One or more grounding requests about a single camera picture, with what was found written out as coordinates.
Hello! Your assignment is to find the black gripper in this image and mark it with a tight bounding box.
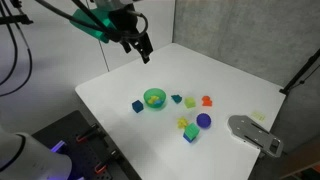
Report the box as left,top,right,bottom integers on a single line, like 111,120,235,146
109,7,155,65

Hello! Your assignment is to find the dark blue cube block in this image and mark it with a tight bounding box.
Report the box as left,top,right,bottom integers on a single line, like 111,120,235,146
131,99,145,114

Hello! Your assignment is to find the teal toy block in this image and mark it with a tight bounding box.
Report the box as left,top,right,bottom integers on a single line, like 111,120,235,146
170,94,183,105

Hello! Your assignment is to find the yellow-green toy block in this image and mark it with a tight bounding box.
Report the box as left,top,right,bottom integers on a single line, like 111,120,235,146
184,96,197,109

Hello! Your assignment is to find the yellow star block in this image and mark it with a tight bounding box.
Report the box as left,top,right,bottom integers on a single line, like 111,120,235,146
176,116,190,130

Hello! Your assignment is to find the orange toy block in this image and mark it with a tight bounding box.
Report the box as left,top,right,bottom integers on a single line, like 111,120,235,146
201,95,213,108

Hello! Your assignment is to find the green cube block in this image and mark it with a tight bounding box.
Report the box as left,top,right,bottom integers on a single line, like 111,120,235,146
184,122,201,140

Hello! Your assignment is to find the blue flat block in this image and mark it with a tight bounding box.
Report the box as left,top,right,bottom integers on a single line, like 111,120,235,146
182,132,197,144

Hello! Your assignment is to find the green plastic bowl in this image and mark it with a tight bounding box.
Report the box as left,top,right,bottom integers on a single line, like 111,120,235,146
143,87,167,110

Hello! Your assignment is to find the yellow toy piece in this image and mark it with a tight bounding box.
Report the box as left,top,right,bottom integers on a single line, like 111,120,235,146
148,95,160,105

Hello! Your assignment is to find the black red clamp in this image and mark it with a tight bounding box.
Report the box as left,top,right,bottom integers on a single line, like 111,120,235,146
75,123,101,144
94,149,121,174

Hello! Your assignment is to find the purple ball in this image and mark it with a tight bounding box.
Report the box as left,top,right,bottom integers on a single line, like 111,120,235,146
196,112,212,129

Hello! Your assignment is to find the black perforated base board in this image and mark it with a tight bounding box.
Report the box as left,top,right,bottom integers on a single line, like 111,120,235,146
31,110,143,180

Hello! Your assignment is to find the yellow-green sticker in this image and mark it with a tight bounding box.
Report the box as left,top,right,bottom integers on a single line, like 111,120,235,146
251,110,267,122

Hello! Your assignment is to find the grey metal mounting plate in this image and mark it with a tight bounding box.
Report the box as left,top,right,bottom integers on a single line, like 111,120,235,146
227,114,285,159

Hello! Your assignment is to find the black stand pole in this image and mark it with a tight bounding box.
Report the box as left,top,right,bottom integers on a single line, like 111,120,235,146
279,48,320,96

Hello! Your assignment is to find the wooden toy shelf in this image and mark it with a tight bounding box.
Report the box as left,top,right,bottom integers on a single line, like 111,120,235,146
278,143,320,180

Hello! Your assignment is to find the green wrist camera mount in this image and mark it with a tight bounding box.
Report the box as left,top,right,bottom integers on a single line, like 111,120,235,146
69,7,118,45

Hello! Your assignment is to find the black hanging cable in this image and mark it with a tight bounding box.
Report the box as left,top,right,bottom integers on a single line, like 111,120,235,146
0,3,19,87
0,0,34,98

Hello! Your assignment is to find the black camera bracket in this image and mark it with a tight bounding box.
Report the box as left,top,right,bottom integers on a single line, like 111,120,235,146
0,0,34,26

